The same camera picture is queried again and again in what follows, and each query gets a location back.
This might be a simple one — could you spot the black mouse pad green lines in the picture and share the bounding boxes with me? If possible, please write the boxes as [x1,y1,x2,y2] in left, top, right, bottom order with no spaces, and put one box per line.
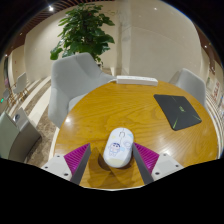
[153,93,203,132]

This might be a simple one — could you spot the white power strip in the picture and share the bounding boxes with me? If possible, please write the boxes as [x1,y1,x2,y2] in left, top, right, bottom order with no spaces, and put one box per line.
[115,75,159,87]

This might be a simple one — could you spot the green potted plant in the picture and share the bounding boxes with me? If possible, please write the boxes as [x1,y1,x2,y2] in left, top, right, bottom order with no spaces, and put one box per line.
[49,3,116,67]

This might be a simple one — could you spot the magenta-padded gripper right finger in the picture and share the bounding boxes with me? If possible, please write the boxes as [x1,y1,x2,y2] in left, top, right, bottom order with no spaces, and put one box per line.
[132,142,185,185]

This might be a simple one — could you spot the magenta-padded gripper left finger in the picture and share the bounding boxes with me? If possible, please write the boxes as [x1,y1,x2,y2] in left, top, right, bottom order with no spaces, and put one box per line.
[40,142,92,186]

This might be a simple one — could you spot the grey wooden-legged lounge chair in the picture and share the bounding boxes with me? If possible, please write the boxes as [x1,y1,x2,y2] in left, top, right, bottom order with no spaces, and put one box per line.
[13,72,28,98]

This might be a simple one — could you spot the grey-green sofa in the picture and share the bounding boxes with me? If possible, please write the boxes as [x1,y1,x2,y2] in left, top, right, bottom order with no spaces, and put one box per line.
[0,107,42,164]

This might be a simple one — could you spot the grey shell chair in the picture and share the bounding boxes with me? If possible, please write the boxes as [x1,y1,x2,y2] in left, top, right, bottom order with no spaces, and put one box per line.
[47,52,116,129]
[168,68,208,109]

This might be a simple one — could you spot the white cartoon-print computer mouse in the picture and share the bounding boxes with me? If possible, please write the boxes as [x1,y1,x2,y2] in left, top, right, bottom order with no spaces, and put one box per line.
[102,126,135,169]

